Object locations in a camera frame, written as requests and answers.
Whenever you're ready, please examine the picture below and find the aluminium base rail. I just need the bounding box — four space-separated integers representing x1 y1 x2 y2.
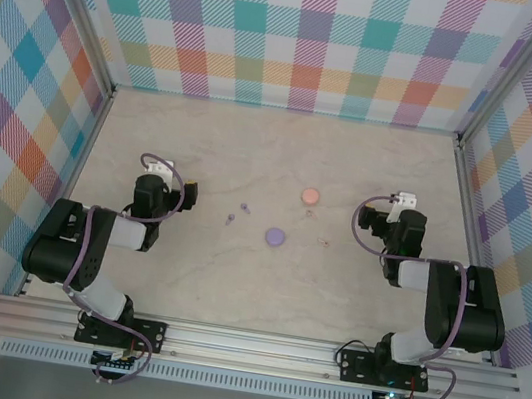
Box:
0 288 528 399

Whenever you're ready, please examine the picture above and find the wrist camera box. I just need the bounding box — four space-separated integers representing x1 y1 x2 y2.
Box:
390 190 421 224
145 156 177 179

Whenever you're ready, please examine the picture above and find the aluminium frame post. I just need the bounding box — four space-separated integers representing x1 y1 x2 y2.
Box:
20 0 131 101
453 0 532 162

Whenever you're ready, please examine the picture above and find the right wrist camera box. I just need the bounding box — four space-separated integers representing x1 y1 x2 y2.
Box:
390 190 421 224

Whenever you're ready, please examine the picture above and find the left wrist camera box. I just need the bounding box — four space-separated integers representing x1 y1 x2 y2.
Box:
145 156 177 179

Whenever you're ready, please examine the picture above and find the slotted cable duct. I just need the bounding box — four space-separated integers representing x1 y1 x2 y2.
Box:
0 333 376 399

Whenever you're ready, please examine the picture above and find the aluminium side rail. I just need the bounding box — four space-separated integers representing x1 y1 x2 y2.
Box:
420 140 530 368
15 76 119 308

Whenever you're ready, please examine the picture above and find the pink earbud charging case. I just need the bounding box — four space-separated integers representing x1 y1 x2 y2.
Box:
300 186 321 207

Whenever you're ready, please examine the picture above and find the purple earbud charging case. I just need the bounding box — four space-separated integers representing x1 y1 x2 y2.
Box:
263 225 287 250

